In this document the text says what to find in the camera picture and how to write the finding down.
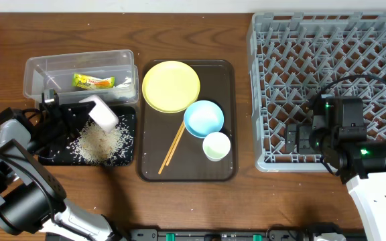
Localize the light blue bowl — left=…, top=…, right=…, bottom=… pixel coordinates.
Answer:
left=184, top=100, right=224, bottom=139

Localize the yellow plate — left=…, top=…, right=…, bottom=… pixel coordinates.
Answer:
left=142, top=60, right=200, bottom=114

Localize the green orange snack wrapper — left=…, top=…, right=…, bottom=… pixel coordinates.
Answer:
left=72, top=73, right=115, bottom=90

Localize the pile of rice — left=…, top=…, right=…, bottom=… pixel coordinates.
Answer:
left=67, top=114, right=135, bottom=166

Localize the white cup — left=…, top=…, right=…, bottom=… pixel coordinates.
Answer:
left=202, top=132, right=231, bottom=161

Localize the black plastic tray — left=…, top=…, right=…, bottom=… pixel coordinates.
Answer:
left=37, top=106, right=136, bottom=166

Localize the white pink bowl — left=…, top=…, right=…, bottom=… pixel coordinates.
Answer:
left=79, top=95, right=119, bottom=133

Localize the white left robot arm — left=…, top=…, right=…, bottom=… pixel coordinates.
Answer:
left=0, top=101, right=131, bottom=240

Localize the grey dishwasher rack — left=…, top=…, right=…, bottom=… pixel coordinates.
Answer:
left=247, top=11, right=386, bottom=172

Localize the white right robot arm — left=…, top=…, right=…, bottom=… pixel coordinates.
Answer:
left=285, top=123, right=386, bottom=240

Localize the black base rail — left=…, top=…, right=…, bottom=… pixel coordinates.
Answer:
left=122, top=228, right=368, bottom=241

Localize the clear plastic bin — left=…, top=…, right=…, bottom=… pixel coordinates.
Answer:
left=23, top=50, right=139, bottom=104

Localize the brown serving tray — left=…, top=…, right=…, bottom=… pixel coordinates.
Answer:
left=137, top=60, right=238, bottom=183

